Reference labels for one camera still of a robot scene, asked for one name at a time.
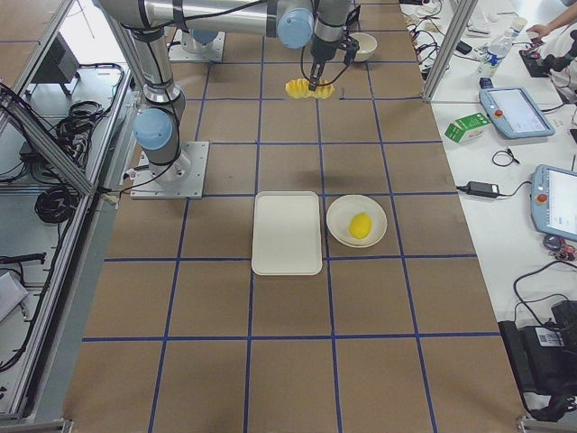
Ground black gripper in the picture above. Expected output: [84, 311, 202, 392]
[308, 34, 360, 89]

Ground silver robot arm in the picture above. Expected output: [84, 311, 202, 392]
[180, 29, 218, 52]
[95, 1, 360, 188]

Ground white plate with lemon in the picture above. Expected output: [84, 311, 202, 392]
[326, 195, 388, 248]

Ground white bowl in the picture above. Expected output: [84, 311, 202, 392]
[350, 32, 378, 63]

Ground green white carton box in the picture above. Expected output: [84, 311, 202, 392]
[444, 113, 490, 143]

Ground yellow lemon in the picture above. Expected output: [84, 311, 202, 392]
[349, 213, 372, 239]

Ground white rectangular tray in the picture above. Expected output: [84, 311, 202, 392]
[252, 191, 323, 276]

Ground clear water bottle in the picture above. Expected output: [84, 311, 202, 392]
[477, 29, 514, 78]

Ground blue teach pendant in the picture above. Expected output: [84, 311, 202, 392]
[479, 87, 555, 139]
[530, 164, 577, 242]

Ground black power brick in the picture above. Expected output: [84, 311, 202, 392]
[466, 181, 499, 198]

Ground black case on table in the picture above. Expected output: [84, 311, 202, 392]
[499, 300, 576, 422]

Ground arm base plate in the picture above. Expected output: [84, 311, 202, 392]
[169, 30, 225, 63]
[130, 142, 209, 199]

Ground black cable bundle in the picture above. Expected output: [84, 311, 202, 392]
[34, 184, 78, 226]

